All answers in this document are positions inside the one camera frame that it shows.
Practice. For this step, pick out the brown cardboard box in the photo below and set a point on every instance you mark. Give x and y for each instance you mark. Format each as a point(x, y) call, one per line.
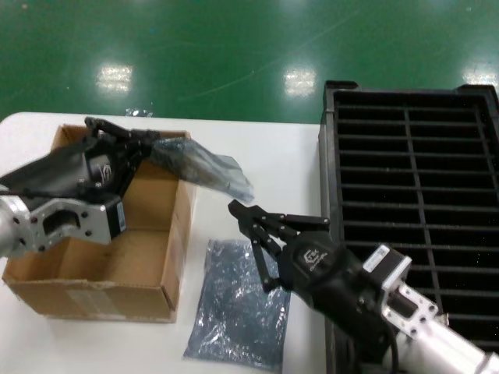
point(97, 296)

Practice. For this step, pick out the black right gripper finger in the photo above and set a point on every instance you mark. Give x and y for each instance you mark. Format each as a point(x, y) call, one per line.
point(265, 265)
point(273, 220)

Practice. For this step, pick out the left wrist camera silver bracket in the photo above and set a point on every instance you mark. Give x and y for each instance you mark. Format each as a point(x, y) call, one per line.
point(89, 222)

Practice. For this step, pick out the empty grey antistatic bag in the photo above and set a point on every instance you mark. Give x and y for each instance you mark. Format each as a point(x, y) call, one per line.
point(218, 311)

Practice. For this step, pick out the small shiny plastic scrap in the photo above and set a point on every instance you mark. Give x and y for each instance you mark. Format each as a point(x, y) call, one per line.
point(138, 113)

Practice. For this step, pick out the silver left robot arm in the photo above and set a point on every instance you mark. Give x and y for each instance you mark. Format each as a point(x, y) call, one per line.
point(11, 230)

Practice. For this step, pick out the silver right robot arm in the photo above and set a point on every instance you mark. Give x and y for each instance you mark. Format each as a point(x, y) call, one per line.
point(448, 350)

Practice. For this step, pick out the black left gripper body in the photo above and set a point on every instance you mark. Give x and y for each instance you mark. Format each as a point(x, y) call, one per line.
point(58, 171)

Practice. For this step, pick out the grey antistatic packaging bag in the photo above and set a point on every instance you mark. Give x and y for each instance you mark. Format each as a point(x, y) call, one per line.
point(210, 167)

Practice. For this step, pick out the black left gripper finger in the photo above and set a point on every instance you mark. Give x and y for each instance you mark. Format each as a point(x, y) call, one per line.
point(121, 132)
point(134, 163)

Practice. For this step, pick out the black slotted plastic container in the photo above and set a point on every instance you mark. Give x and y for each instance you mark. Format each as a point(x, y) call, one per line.
point(390, 175)

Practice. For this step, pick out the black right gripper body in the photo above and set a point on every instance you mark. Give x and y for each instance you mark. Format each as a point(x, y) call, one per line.
point(323, 269)

